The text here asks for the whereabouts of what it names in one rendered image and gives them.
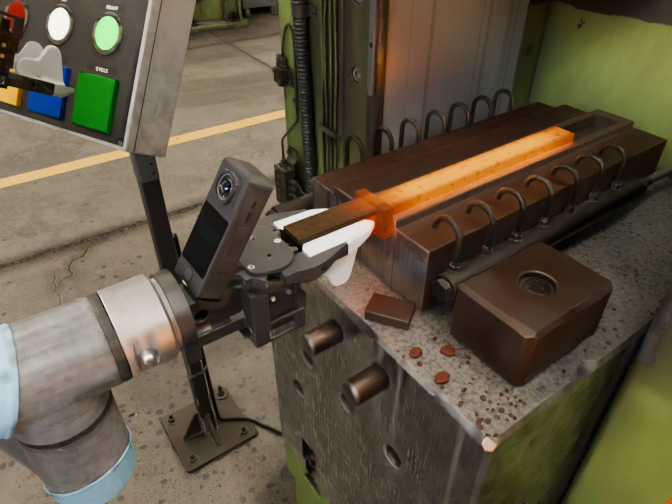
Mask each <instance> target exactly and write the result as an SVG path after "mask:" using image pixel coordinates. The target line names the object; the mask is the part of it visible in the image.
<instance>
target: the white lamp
mask: <svg viewBox="0 0 672 504"><path fill-rule="evenodd" d="M68 28H69V16H68V14H67V12H66V11H65V10H64V9H62V8H58V9H56V10H54V11H53V13H52V14H51V16H50V19H49V32H50V34H51V36H52V37H53V38H54V39H56V40H59V39H62V38H63V37H64V36H65V35H66V33H67V31H68Z"/></svg>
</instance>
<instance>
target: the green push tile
mask: <svg viewBox="0 0 672 504"><path fill-rule="evenodd" d="M119 84H120V80H117V79H113V78H109V77H105V76H100V75H96V74H92V73H88V72H84V71H79V75H78V81H77V88H76V94H75V100H74V106H73V112H72V119H71V122H72V123H73V124H76V125H80V126H83V127H86V128H90V129H93V130H96V131H99V132H103V133H106V134H111V129H112V124H113V118H114V112H115V107H116V101H117V95H118V89H119Z"/></svg>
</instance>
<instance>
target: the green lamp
mask: <svg viewBox="0 0 672 504"><path fill-rule="evenodd" d="M117 37H118V26H117V23H116V21H115V20H114V19H113V18H112V17H109V16H107V17H104V18H102V19H101V20H100V21H99V23H98V25H97V27H96V31H95V39H96V42H97V45H98V46H99V47H100V48H101V49H103V50H107V49H110V48H111V47H112V46H113V45H114V44H115V42H116V40H117Z"/></svg>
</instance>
